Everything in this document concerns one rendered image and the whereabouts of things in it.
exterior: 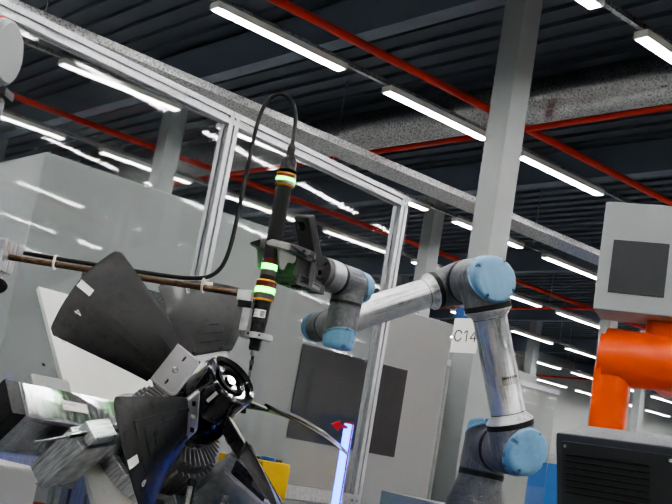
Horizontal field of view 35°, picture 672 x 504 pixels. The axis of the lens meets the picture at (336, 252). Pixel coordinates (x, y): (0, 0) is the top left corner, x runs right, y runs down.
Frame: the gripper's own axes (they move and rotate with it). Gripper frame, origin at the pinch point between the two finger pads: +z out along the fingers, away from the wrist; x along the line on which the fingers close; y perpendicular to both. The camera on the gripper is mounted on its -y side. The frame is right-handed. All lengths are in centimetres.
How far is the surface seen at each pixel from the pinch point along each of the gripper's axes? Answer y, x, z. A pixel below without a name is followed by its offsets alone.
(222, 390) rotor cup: 33.2, -7.8, 10.7
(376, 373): 11, 70, -131
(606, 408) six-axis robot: -11, 117, -392
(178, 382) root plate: 32.9, 2.7, 13.1
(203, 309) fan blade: 15.5, 15.2, -0.5
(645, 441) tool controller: 29, -75, -34
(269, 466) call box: 47, 21, -36
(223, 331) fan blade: 19.9, 8.0, -1.0
